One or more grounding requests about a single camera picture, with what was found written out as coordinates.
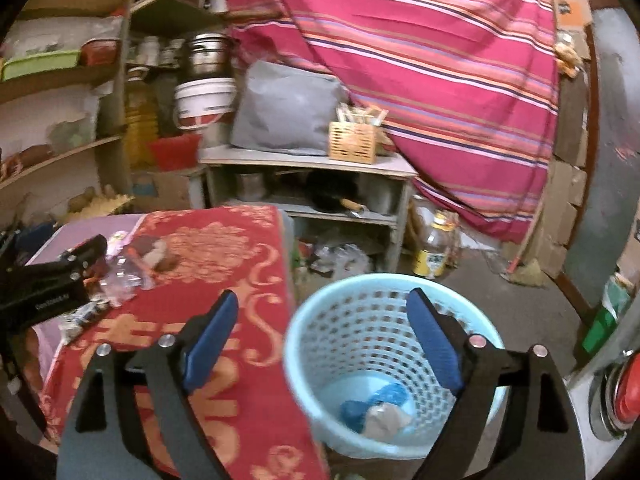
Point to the cardboard box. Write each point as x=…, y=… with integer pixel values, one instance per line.
x=165, y=187

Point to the bamboo utensil holder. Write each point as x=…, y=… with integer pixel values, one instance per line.
x=352, y=142

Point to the red plastic basket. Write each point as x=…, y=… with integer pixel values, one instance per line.
x=175, y=152

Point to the red striped cloth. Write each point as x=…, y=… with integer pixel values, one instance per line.
x=425, y=85

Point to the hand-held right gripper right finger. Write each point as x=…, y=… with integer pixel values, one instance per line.
x=435, y=340

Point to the bundle of pale chopsticks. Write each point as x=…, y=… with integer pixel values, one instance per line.
x=362, y=112

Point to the green plastic tray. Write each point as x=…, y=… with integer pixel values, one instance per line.
x=35, y=67

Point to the green packet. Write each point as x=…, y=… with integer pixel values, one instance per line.
x=600, y=325

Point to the steel pan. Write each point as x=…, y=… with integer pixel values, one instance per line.
x=381, y=197

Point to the potato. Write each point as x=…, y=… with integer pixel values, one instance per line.
x=80, y=199

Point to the dark printed wrapper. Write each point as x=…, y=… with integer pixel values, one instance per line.
x=82, y=317

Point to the yellow label plastic bottle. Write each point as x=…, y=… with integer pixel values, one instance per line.
x=432, y=255

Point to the maroon card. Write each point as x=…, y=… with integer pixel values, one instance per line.
x=145, y=244

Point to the clear plastic wrapper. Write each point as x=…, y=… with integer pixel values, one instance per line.
x=122, y=280

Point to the small steel pot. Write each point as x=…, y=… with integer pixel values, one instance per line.
x=249, y=187

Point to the light blue plastic wastebasket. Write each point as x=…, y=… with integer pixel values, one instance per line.
x=350, y=320

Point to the broom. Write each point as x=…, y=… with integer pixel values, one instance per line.
x=527, y=275

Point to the black frying pan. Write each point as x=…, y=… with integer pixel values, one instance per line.
x=325, y=195

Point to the grey shelf table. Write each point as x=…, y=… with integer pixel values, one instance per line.
x=300, y=160

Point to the red round lid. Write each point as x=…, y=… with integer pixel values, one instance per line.
x=625, y=390

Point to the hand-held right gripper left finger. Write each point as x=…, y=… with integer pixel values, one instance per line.
x=215, y=340

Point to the white plastic bucket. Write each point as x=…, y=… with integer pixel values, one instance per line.
x=205, y=100

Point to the red patterned blanket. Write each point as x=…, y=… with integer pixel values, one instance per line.
x=225, y=260

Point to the crumpled plastic bags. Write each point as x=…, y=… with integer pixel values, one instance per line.
x=340, y=257

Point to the wooden shelf unit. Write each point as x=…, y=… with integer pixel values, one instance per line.
x=60, y=156

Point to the yellow oil bottle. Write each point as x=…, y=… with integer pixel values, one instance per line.
x=140, y=125

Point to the large steel pot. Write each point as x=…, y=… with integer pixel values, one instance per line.
x=207, y=57

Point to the blue plastic bag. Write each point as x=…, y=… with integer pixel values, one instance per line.
x=355, y=410

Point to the red bowl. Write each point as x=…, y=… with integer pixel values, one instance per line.
x=100, y=51

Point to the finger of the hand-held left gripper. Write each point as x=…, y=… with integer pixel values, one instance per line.
x=92, y=272
x=87, y=247

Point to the yellow egg tray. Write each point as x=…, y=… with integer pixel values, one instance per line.
x=107, y=205

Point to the grey cushion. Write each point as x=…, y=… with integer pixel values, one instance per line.
x=285, y=110

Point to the cardboard wall panels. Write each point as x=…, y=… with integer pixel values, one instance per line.
x=565, y=190

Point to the grey crumpled paper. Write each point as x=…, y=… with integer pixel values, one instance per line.
x=382, y=420

